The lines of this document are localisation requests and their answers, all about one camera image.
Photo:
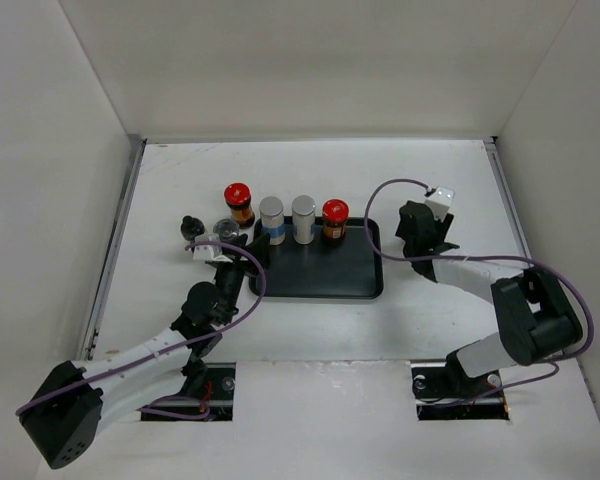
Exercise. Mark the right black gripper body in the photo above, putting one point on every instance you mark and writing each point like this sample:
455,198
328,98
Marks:
443,226

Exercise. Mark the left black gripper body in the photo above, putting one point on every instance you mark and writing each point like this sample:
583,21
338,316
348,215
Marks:
229,276

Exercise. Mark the peppercorn bottle blue label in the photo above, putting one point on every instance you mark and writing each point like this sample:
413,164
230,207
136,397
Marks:
271,211

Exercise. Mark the orange sauce jar red lid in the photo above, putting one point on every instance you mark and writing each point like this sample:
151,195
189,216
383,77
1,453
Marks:
335,214

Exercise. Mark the peppercorn bottle silver cap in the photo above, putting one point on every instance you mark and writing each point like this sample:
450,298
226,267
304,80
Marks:
303,219

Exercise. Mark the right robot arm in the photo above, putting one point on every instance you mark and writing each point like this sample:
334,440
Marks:
534,316

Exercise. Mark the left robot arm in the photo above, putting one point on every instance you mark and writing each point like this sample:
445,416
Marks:
78,400

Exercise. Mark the pepper grinder clear cap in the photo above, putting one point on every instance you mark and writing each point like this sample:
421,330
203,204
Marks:
226,229

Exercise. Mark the grinder bottle black knob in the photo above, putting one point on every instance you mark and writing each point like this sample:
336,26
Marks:
191,228

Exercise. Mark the dark sauce jar red lid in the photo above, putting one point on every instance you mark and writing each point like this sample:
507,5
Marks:
238,198

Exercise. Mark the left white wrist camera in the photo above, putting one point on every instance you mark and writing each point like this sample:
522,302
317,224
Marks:
208,248

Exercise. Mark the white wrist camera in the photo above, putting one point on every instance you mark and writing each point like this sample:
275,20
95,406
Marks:
439,200
208,248

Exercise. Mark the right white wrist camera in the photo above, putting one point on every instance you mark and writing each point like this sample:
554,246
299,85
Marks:
439,200

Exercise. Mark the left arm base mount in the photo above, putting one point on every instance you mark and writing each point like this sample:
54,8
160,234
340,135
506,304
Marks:
206,396

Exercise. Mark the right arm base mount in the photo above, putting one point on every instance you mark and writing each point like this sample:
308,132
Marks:
441,395

